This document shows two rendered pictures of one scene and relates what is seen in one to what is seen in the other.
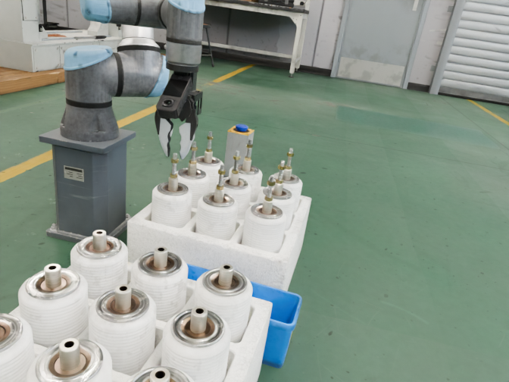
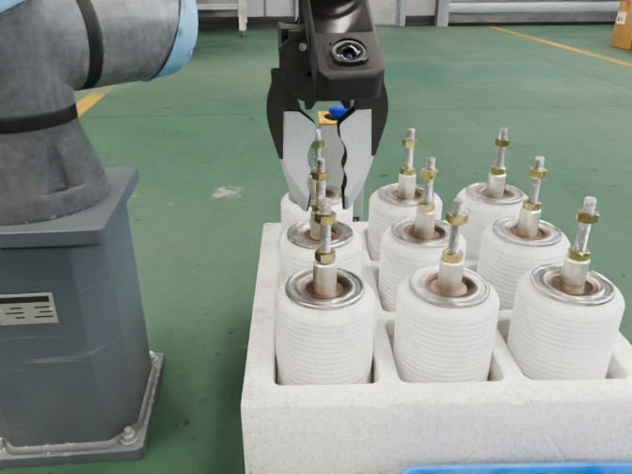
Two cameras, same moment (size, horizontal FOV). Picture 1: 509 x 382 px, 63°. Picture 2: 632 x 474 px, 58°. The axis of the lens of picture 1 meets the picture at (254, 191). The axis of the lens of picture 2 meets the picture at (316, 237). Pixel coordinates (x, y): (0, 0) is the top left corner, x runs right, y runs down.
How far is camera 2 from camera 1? 0.58 m
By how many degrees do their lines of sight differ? 13
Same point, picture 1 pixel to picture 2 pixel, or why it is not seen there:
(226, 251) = (522, 409)
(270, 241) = (607, 353)
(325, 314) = not seen: outside the picture
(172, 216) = (350, 357)
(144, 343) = not seen: outside the picture
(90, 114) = (37, 148)
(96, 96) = (42, 95)
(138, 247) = (277, 458)
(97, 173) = (89, 292)
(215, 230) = (469, 362)
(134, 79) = (127, 36)
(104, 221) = (126, 395)
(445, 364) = not seen: outside the picture
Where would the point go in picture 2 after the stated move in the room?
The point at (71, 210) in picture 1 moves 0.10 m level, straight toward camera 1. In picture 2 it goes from (37, 395) to (68, 449)
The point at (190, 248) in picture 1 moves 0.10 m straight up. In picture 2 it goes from (423, 425) to (434, 334)
